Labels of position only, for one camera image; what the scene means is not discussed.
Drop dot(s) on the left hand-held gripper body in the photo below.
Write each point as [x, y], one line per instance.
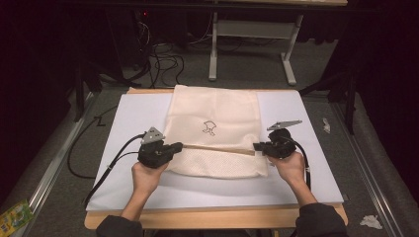
[153, 153]

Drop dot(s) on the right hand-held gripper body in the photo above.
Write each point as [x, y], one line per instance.
[280, 144]

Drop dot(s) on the cream woven cloth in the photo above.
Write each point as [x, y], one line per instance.
[214, 108]

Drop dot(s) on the person's right hand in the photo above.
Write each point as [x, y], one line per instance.
[290, 169]

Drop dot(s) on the person's left hand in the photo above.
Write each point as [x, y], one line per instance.
[146, 179]

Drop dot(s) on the white table board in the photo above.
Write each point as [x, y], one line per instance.
[138, 108]

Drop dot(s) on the crumpled white tissue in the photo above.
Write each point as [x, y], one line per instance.
[326, 125]
[370, 221]

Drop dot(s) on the wooden table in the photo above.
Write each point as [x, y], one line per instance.
[210, 219]

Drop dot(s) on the black stand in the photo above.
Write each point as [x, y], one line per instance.
[82, 89]
[346, 89]

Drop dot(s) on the dark computer tower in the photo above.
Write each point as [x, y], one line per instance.
[128, 36]

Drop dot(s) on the green yellow packet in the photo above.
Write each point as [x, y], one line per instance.
[13, 219]

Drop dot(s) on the metal floor rail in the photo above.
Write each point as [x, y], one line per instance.
[56, 158]
[362, 164]

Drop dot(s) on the white desk frame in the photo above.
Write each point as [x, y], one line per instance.
[253, 29]

